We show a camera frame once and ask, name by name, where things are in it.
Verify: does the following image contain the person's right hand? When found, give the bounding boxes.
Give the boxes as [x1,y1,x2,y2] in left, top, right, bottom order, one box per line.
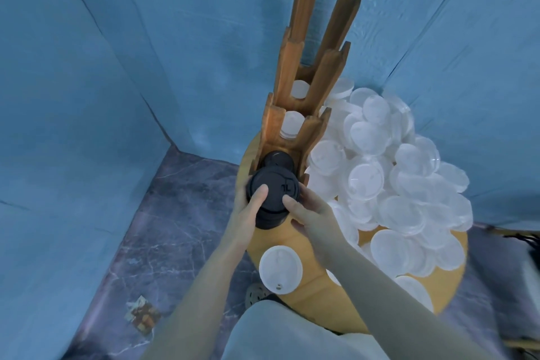
[281,185,350,268]

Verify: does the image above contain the person's left hand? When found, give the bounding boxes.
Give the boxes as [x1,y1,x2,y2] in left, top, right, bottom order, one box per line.
[222,177,269,252]

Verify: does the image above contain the stack of black cup lids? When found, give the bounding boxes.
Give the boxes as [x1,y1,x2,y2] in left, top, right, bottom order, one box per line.
[246,166,301,230]

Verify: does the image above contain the person's right forearm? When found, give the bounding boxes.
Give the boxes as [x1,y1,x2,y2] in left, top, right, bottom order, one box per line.
[320,241,495,360]

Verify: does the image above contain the person's left forearm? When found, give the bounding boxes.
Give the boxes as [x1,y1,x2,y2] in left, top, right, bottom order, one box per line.
[141,240,254,360]

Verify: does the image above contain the black lids in rack slot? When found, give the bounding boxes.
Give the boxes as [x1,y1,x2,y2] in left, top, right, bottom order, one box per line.
[262,150,296,173]

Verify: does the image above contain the single white cup lid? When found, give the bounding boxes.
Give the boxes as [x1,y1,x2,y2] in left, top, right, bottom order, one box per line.
[258,244,304,292]

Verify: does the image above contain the white lids in rack slot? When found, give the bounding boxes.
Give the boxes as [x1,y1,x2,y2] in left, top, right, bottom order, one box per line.
[279,110,305,140]
[291,80,311,100]

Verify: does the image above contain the round yellow wooden table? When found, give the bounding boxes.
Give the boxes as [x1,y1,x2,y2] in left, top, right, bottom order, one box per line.
[235,132,469,335]

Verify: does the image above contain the person's grey perforated shoe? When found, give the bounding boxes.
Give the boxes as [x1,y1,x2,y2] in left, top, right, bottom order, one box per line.
[245,282,271,310]

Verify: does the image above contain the pile of white plastic lids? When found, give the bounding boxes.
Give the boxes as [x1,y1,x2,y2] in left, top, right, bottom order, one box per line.
[303,76,474,315]

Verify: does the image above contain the person's grey trouser leg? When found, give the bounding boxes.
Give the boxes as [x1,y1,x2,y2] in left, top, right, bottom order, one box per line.
[221,300,391,360]

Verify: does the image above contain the tall wooden lid organizer rack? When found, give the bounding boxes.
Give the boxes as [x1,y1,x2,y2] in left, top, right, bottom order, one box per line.
[249,0,363,187]

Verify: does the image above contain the crumpled printed paper scrap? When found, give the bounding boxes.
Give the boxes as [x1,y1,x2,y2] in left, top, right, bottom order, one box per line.
[124,295,162,336]

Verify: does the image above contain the black cables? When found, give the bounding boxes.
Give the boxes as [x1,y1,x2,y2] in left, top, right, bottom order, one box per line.
[485,225,540,257]

